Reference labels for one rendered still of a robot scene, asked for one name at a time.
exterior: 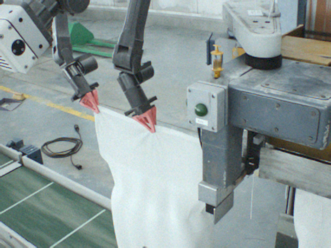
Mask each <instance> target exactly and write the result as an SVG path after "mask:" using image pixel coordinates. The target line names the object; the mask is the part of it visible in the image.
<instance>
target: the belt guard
mask: <svg viewBox="0 0 331 248"><path fill-rule="evenodd" d="M274 7H275V11H279V10H278V4H277V3H274ZM269 8H270V1H269V0H229V1H226V2H224V3H222V14H223V15H222V19H223V20H224V22H225V23H226V24H227V26H228V27H229V29H230V31H231V32H232V34H233V35H234V36H235V37H236V39H237V40H238V42H239V43H240V45H241V46H242V48H243V49H244V50H245V51H246V53H247V54H249V55H251V56H254V57H264V58H272V57H276V56H278V55H280V54H281V44H282V43H281V36H282V31H281V23H280V17H269V18H268V17H266V16H261V15H256V17H255V15H253V16H249V15H248V10H249V9H260V10H261V11H262V14H263V12H264V11H269ZM254 20H256V21H258V22H253V21H254ZM267 20H268V21H269V22H270V23H265V21H267Z"/></svg>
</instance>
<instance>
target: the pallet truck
mask: <svg viewBox="0 0 331 248"><path fill-rule="evenodd" d="M68 26H69V35H70V39H71V44H72V50H74V51H82V52H86V53H91V54H99V55H103V56H108V57H112V54H113V52H114V50H113V49H105V48H99V47H93V46H87V45H84V44H97V45H102V46H107V47H113V48H114V47H115V44H118V41H112V40H103V39H98V38H95V37H94V35H93V34H92V33H91V32H90V31H89V30H88V29H86V28H85V27H84V26H83V25H82V24H81V23H79V22H73V21H72V22H68Z"/></svg>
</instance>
